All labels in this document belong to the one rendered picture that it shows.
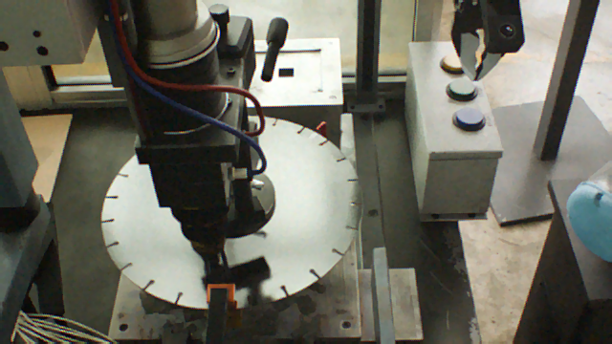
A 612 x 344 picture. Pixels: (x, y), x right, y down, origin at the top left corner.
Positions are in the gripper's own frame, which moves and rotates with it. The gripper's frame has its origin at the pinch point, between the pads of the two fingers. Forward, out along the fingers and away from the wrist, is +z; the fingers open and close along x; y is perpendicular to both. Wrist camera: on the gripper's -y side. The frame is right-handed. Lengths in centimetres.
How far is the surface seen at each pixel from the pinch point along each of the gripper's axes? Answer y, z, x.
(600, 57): 140, 98, -81
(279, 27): -23.0, -23.9, 25.9
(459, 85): 7.3, 7.3, 0.6
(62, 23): -47, -40, 37
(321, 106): 3.7, 8.3, 22.3
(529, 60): 138, 98, -54
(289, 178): -17.2, 3.0, 26.4
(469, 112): 0.7, 7.3, 0.1
